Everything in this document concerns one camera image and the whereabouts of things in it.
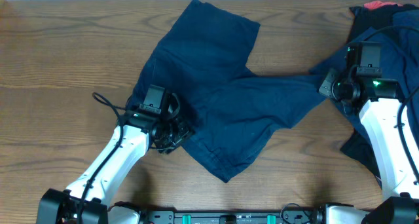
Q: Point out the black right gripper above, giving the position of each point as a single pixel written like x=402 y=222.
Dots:
x=326 y=86

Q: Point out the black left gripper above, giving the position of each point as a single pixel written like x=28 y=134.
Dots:
x=184 y=131

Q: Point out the dark blue shorts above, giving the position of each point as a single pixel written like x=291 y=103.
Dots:
x=232 y=111

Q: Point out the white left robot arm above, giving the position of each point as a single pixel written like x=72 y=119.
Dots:
x=88 y=198

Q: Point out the black garment in pile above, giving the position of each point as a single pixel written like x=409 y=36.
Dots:
x=376 y=18

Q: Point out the blue garment at right edge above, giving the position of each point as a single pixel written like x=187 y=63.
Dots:
x=407 y=24

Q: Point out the red garment in pile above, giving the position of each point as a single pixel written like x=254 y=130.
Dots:
x=373 y=5

